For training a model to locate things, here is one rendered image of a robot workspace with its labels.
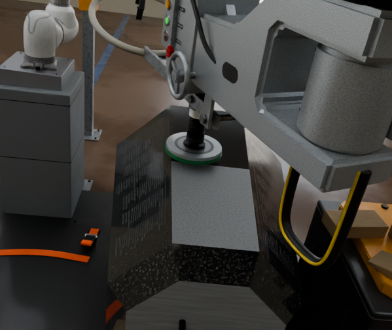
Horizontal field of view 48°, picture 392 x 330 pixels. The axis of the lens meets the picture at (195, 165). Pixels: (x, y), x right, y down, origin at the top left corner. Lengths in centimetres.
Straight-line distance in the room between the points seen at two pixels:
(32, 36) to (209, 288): 165
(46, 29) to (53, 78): 25
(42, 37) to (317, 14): 174
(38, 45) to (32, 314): 132
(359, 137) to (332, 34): 21
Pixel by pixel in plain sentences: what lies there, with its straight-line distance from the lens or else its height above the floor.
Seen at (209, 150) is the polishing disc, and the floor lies 93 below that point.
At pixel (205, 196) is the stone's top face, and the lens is 147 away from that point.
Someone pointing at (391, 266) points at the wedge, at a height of 80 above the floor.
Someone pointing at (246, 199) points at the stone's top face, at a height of 87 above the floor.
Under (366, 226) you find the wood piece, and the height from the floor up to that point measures 83.
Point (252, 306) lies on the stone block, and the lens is 132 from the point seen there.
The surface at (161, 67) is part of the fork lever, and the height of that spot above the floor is 115.
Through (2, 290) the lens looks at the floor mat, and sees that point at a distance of 237.
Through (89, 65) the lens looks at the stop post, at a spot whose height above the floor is 61.
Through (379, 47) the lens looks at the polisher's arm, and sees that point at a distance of 85.
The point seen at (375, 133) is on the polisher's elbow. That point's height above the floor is 134.
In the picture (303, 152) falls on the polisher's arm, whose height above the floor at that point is 127.
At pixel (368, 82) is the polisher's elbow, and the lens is 90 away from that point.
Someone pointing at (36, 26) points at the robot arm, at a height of 110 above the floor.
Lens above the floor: 168
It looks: 29 degrees down
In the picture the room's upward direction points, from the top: 8 degrees clockwise
